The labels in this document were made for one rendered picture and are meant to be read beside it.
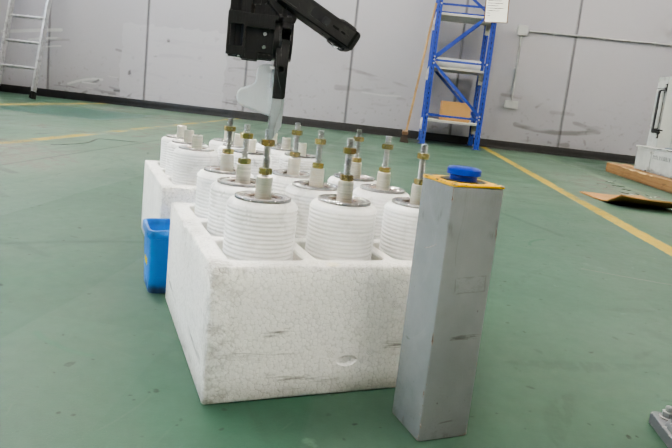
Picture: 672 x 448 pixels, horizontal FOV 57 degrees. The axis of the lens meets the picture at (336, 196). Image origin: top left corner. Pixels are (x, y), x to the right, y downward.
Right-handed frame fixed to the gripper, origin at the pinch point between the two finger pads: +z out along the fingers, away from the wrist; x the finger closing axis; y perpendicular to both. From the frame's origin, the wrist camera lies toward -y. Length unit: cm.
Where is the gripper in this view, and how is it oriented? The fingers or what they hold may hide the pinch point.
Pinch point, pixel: (276, 128)
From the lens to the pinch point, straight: 81.9
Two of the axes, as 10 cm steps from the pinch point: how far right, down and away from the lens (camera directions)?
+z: -1.1, 9.8, 1.6
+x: 1.3, 1.8, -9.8
